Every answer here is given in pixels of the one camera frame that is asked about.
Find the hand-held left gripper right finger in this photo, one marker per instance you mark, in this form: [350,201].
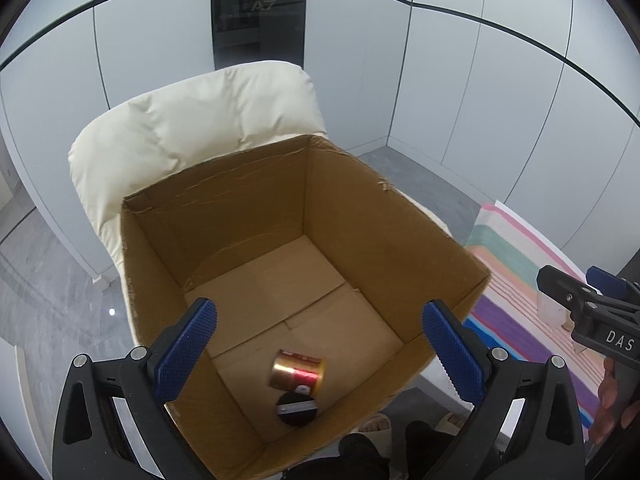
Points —
[452,347]

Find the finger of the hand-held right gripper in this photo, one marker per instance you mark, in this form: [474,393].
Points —
[612,280]
[565,287]

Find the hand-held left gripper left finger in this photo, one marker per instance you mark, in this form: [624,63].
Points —
[186,345]

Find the gold and red can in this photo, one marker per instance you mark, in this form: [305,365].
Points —
[298,369]

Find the black round cap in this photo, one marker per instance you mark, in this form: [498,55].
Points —
[296,406]

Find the brown cardboard box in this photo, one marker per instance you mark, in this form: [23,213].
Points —
[295,280]

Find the person's right hand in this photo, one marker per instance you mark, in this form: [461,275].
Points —
[611,400]

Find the clear plastic case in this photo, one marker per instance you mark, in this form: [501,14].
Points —
[552,310]

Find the striped pastel towel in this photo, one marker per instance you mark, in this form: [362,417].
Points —
[520,290]

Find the beige slipper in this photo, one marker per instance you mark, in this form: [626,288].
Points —
[452,421]
[372,423]

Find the person's dark trouser legs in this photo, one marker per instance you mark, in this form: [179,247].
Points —
[370,452]

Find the cream padded chair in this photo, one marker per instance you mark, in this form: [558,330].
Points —
[190,125]

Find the dark glass door panel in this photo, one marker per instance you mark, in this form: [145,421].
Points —
[258,12]

